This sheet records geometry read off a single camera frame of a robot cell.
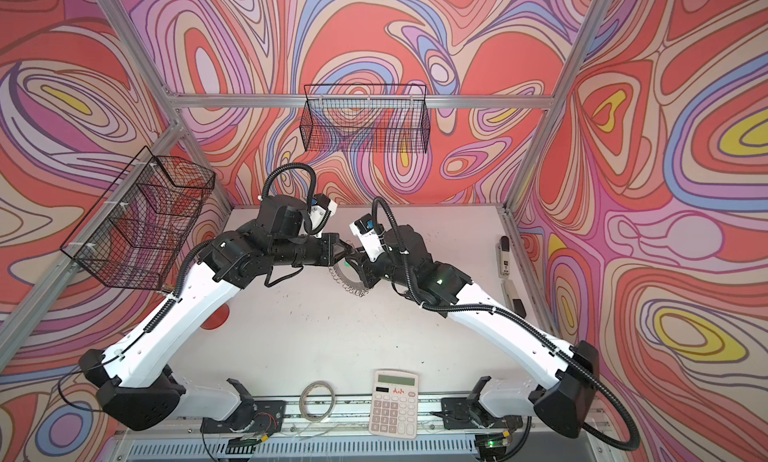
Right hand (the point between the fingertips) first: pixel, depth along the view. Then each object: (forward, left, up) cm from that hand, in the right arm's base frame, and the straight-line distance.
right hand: (357, 261), depth 69 cm
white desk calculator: (-25, -8, -27) cm, 38 cm away
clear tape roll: (-23, +16, -28) cm, 39 cm away
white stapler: (+18, -47, -26) cm, 57 cm away
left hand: (-1, -1, +6) cm, 6 cm away
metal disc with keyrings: (+1, +4, -7) cm, 8 cm away
